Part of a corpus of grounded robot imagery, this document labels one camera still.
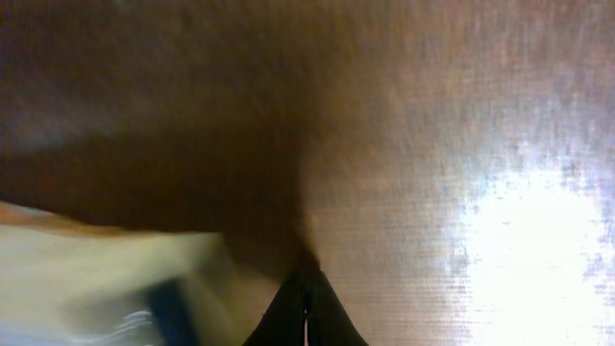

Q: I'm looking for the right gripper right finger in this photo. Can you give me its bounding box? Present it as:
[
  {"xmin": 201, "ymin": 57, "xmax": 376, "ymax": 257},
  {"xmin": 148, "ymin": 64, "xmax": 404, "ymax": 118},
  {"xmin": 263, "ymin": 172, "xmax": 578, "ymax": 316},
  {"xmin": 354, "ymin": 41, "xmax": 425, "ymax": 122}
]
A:
[{"xmin": 306, "ymin": 271, "xmax": 368, "ymax": 346}]

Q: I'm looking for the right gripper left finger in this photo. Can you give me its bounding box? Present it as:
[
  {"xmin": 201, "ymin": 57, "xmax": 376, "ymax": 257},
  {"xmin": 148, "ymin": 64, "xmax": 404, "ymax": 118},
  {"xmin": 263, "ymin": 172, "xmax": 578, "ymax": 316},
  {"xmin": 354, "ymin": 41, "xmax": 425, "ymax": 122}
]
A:
[{"xmin": 243, "ymin": 272, "xmax": 306, "ymax": 346}]

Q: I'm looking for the yellow snack bag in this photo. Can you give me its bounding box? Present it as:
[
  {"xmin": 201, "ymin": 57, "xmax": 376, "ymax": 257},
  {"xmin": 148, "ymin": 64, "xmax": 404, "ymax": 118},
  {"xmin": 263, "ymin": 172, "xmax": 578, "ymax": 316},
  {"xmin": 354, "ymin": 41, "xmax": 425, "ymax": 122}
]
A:
[{"xmin": 1, "ymin": 204, "xmax": 280, "ymax": 345}]

